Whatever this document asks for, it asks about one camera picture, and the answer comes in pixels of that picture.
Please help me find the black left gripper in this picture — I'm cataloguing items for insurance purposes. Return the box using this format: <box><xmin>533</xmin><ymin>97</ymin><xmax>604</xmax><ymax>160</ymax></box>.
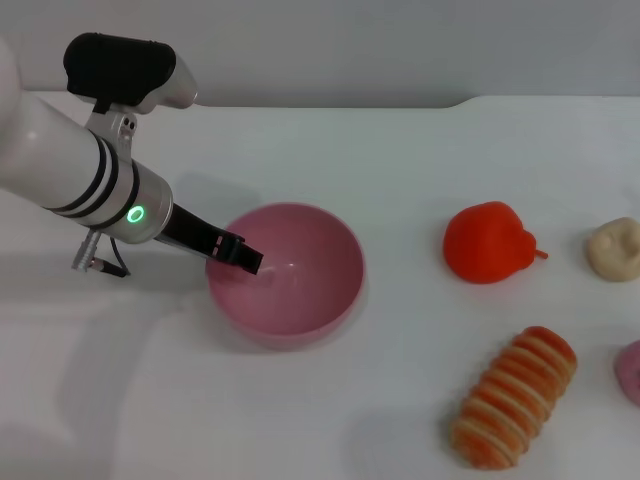
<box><xmin>154</xmin><ymin>202</ymin><xmax>265</xmax><ymax>275</ymax></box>

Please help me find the orange striped bread roll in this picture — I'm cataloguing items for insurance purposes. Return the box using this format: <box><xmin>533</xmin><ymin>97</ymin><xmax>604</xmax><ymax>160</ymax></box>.
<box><xmin>451</xmin><ymin>326</ymin><xmax>579</xmax><ymax>470</ymax></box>

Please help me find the pink toy donut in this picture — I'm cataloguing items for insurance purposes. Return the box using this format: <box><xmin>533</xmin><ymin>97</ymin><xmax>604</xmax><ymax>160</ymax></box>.
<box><xmin>613</xmin><ymin>339</ymin><xmax>640</xmax><ymax>406</ymax></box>

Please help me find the red toy apple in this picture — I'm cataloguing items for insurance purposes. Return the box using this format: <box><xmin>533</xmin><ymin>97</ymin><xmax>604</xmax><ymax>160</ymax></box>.
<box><xmin>443</xmin><ymin>200</ymin><xmax>551</xmax><ymax>286</ymax></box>

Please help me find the left arm connector cable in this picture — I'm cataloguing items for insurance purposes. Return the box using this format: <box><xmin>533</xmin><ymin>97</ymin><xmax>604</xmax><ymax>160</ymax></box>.
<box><xmin>72</xmin><ymin>228</ymin><xmax>132</xmax><ymax>279</ymax></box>

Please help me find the beige egg yolk pastry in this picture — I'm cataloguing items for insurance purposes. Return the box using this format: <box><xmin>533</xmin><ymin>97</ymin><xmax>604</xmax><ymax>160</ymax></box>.
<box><xmin>586</xmin><ymin>216</ymin><xmax>640</xmax><ymax>282</ymax></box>

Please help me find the pink plastic bowl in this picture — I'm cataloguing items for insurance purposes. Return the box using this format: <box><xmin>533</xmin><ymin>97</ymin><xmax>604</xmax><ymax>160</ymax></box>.
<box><xmin>205</xmin><ymin>202</ymin><xmax>367</xmax><ymax>351</ymax></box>

